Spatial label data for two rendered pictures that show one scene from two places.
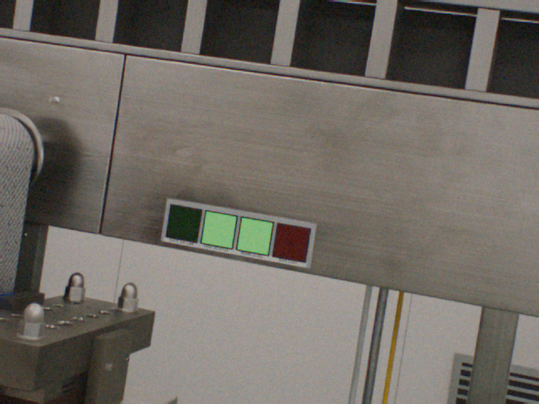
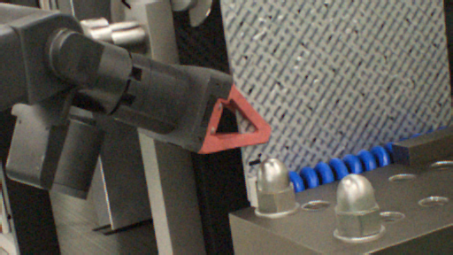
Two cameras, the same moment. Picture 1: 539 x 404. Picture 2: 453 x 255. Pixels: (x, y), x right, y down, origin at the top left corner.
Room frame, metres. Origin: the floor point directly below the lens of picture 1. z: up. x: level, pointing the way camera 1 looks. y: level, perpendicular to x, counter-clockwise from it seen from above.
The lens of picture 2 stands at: (0.89, -0.12, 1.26)
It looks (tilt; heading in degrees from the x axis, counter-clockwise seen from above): 13 degrees down; 51
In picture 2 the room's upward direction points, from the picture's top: 9 degrees counter-clockwise
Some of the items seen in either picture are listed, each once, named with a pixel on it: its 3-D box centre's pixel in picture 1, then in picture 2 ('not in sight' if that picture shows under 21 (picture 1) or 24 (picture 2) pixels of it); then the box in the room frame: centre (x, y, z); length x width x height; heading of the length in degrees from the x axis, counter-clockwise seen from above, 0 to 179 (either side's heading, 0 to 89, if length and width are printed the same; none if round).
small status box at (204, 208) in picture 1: (237, 232); not in sight; (1.64, 0.03, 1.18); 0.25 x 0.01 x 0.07; 74
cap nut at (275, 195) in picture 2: not in sight; (273, 184); (1.39, 0.37, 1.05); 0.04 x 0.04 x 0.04
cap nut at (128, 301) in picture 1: (129, 295); not in sight; (1.69, 0.19, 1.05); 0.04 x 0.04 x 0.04
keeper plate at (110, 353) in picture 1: (110, 369); not in sight; (1.53, 0.18, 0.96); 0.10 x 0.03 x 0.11; 164
